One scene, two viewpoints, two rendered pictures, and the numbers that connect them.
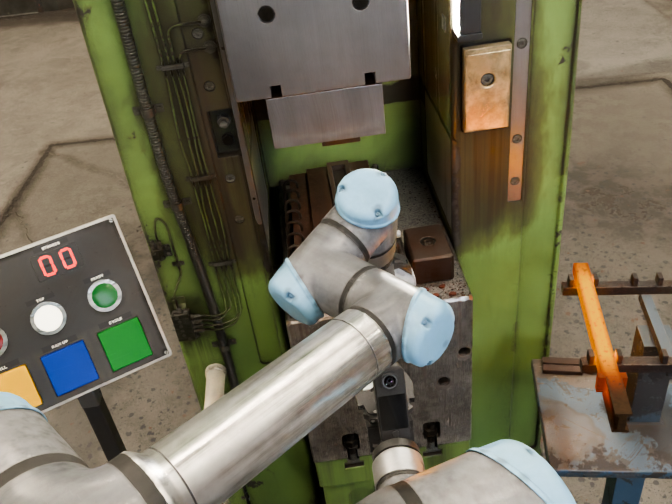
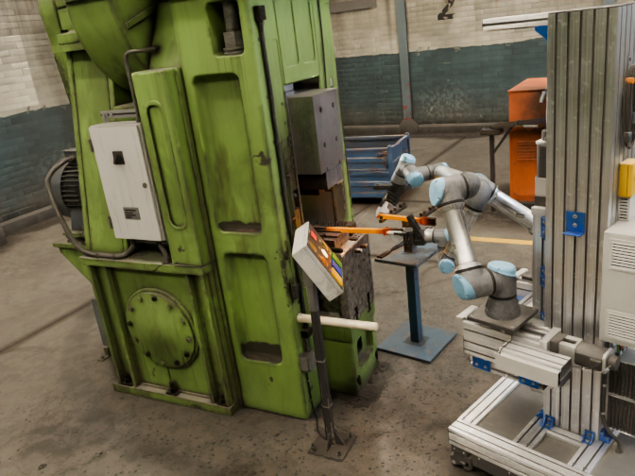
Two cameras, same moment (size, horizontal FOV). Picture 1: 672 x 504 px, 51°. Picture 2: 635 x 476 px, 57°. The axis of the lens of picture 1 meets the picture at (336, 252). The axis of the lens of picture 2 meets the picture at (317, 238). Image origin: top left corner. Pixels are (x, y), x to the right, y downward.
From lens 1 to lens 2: 2.79 m
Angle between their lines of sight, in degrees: 55
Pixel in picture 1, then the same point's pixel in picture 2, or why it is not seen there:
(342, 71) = (335, 160)
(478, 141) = (337, 189)
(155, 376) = (181, 433)
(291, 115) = (330, 177)
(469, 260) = not seen: hidden behind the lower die
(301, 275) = (418, 171)
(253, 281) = not seen: hidden behind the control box
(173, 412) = (217, 430)
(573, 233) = not seen: hidden behind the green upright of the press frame
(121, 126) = (278, 201)
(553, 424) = (402, 262)
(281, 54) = (327, 156)
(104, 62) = (274, 177)
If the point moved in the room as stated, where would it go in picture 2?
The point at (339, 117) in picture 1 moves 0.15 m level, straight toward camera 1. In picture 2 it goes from (336, 175) to (361, 176)
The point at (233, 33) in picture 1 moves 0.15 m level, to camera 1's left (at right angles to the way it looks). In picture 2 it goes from (320, 151) to (306, 158)
